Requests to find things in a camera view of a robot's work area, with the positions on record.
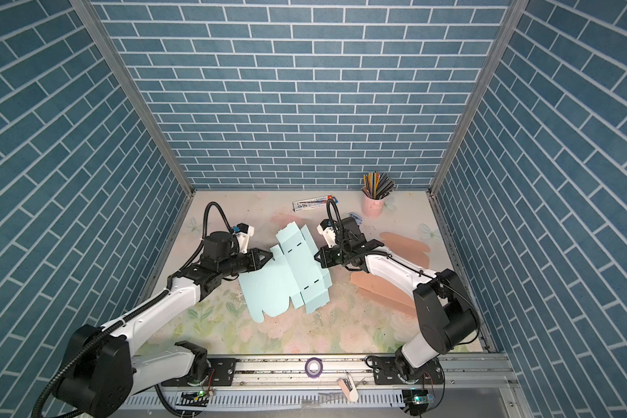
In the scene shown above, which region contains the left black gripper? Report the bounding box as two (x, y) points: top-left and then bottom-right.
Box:
(218, 247), (274, 280)

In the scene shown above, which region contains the light blue paper box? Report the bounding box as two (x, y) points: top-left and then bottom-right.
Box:
(239, 222), (332, 323)

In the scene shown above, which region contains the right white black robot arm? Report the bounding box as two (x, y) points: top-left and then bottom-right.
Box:
(313, 217), (482, 381)

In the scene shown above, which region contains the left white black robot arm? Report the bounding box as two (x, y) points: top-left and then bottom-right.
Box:
(31, 229), (273, 417)

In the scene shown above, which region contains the pink flat paper box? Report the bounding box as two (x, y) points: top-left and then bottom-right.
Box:
(350, 232), (434, 317)

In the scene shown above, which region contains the white pencil box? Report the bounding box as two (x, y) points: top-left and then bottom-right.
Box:
(292, 195), (338, 212)

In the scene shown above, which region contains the blue small stapler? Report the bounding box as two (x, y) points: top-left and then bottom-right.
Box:
(349, 212), (363, 226)

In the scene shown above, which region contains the pink pen cup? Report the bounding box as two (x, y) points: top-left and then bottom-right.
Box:
(362, 196), (385, 219)

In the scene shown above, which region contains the colored pencils bundle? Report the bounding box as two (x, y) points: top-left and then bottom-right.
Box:
(362, 172), (396, 200)

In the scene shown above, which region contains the purple tape roll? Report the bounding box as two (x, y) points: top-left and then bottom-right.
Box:
(305, 357), (323, 379)

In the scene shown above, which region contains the white pink small tool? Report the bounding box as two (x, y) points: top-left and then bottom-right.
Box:
(337, 374), (360, 403)

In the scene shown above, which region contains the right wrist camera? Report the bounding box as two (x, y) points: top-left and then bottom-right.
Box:
(317, 219), (337, 248)

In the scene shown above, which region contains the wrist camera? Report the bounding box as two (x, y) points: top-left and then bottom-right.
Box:
(317, 219), (337, 248)
(233, 223), (254, 254)

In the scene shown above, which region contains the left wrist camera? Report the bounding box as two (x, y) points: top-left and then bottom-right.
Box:
(233, 223), (254, 254)

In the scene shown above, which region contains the right black cable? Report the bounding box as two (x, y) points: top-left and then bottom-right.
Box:
(326, 198), (482, 346)

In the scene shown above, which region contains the left black corrugated cable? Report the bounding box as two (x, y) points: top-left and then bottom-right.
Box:
(30, 201), (235, 418)

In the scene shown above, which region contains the metal base rail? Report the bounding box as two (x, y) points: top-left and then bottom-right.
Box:
(72, 352), (531, 418)

